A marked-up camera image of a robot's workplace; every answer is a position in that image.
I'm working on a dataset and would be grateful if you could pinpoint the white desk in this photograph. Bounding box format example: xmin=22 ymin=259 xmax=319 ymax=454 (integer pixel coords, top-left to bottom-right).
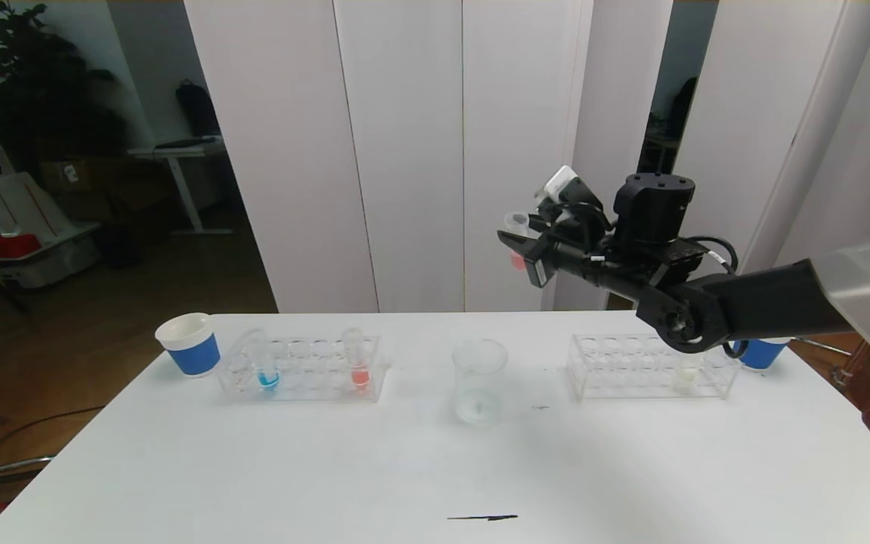
xmin=128 ymin=138 xmax=233 ymax=236

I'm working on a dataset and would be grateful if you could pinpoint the black floor cable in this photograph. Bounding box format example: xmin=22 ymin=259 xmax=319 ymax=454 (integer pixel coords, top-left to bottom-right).
xmin=0 ymin=406 xmax=107 ymax=469

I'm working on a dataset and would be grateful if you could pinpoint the white folding screen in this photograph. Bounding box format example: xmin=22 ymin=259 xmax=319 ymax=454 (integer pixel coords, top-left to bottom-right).
xmin=634 ymin=0 xmax=870 ymax=326
xmin=183 ymin=0 xmax=675 ymax=314

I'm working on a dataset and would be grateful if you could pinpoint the test tube with red liquid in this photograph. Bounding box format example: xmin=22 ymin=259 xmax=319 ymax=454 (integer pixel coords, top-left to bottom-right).
xmin=342 ymin=327 xmax=372 ymax=390

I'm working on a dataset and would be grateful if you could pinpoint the clear acrylic tube rack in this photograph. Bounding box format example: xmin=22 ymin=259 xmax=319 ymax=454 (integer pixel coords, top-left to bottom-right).
xmin=217 ymin=332 xmax=390 ymax=405
xmin=567 ymin=332 xmax=742 ymax=401

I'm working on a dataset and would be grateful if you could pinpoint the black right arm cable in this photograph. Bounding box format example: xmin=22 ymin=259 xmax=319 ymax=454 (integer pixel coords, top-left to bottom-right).
xmin=688 ymin=236 xmax=742 ymax=277

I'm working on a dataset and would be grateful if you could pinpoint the blue white paper cup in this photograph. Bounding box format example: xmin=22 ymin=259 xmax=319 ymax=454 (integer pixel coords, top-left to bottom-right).
xmin=730 ymin=338 xmax=791 ymax=371
xmin=156 ymin=313 xmax=222 ymax=378

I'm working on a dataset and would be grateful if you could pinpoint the test tube with yellowish liquid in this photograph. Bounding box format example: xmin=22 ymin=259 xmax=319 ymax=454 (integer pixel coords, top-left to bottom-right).
xmin=673 ymin=354 xmax=705 ymax=394

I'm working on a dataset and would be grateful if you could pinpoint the metal stand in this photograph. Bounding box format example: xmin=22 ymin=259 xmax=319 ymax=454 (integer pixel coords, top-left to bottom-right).
xmin=790 ymin=336 xmax=870 ymax=386

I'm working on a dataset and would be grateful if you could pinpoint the green potted plant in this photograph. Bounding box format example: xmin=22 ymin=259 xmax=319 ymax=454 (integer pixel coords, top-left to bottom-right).
xmin=0 ymin=0 xmax=128 ymax=163

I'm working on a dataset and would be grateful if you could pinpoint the test tube with blue liquid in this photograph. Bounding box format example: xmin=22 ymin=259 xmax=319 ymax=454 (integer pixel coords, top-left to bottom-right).
xmin=245 ymin=329 xmax=281 ymax=390

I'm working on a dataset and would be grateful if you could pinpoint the brown cardboard box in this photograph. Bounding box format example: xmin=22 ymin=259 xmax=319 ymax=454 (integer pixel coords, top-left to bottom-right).
xmin=40 ymin=157 xmax=115 ymax=221

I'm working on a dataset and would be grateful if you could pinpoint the metal chair base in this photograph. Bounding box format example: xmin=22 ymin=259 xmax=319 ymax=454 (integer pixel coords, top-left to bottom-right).
xmin=0 ymin=408 xmax=56 ymax=530

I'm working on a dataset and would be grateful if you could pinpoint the dark office chair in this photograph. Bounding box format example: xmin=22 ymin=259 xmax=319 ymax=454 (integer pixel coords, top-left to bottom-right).
xmin=665 ymin=76 xmax=700 ymax=141

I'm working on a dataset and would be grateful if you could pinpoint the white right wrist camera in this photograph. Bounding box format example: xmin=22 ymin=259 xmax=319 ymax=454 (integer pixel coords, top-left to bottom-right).
xmin=543 ymin=165 xmax=581 ymax=205

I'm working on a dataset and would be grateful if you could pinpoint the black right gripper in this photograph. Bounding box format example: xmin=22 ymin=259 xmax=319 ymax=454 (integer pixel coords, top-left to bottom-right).
xmin=496 ymin=212 xmax=599 ymax=289

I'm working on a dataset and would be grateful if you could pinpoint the clear conical test tube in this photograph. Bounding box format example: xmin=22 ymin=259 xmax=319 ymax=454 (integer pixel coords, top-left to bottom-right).
xmin=504 ymin=212 xmax=531 ymax=270

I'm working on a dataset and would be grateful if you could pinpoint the black backpack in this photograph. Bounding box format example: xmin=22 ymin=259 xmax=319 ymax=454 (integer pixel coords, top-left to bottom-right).
xmin=176 ymin=79 xmax=221 ymax=139

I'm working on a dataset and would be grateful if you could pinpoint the clear plastic beaker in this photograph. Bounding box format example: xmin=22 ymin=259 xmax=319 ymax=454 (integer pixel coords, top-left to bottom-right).
xmin=452 ymin=338 xmax=509 ymax=425

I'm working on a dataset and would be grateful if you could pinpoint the white machine base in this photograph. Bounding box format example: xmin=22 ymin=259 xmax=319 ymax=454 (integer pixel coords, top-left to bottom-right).
xmin=0 ymin=172 xmax=103 ymax=292

